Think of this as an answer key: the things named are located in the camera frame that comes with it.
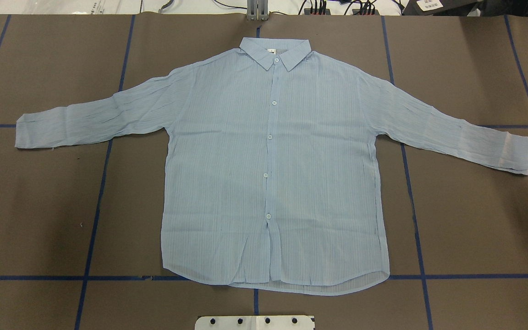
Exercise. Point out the black power strip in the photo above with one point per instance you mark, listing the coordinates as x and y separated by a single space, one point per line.
354 10

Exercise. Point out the light blue button shirt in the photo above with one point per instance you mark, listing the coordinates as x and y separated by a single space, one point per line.
271 175

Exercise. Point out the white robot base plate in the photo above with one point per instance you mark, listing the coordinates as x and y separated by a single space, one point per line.
256 322

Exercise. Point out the grey aluminium frame post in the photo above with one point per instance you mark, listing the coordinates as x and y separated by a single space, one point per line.
257 10

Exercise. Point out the black device with label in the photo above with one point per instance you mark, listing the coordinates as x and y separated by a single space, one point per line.
448 8

